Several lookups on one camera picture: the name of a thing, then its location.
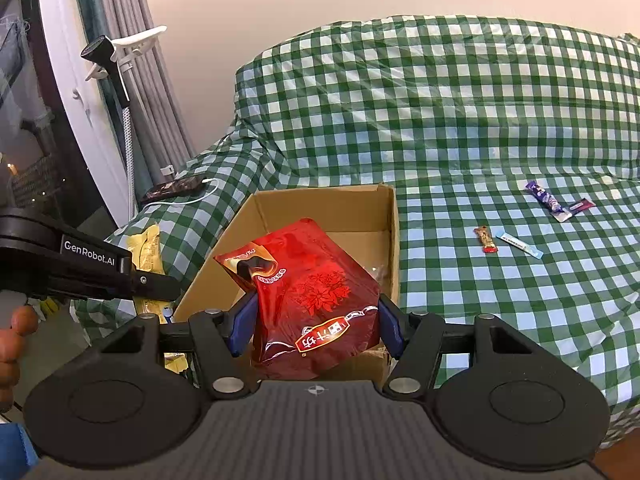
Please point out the green white checkered cloth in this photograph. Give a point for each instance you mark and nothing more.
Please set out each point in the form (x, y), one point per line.
(450, 110)

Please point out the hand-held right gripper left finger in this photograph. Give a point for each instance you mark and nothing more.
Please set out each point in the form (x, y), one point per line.
(245, 320)

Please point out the yellow snack packet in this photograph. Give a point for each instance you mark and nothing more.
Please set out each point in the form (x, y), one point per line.
(145, 252)

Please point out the black smartphone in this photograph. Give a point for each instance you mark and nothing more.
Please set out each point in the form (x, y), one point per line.
(172, 187)

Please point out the light blue snack stick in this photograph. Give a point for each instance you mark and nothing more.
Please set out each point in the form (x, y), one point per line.
(520, 246)

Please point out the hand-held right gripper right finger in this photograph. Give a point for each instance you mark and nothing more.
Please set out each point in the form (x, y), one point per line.
(390, 325)

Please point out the large red snack bag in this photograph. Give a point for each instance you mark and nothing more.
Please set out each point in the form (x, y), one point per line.
(310, 285)

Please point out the person's left hand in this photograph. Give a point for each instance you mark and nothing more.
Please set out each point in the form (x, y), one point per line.
(12, 350)

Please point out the purple white snack bar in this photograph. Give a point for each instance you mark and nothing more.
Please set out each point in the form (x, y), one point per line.
(545, 199)

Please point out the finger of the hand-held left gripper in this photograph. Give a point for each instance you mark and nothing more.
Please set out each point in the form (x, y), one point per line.
(157, 286)

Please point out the cardboard box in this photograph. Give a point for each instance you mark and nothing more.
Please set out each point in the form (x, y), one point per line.
(360, 210)

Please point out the white steamer hanger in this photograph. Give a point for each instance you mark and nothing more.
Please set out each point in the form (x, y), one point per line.
(142, 37)

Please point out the small red brown snack bar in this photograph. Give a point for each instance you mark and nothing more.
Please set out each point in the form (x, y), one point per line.
(485, 240)

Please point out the blue clothing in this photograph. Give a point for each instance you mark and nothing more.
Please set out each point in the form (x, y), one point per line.
(17, 445)

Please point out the white window frame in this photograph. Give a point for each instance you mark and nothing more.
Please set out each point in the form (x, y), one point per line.
(95, 135)

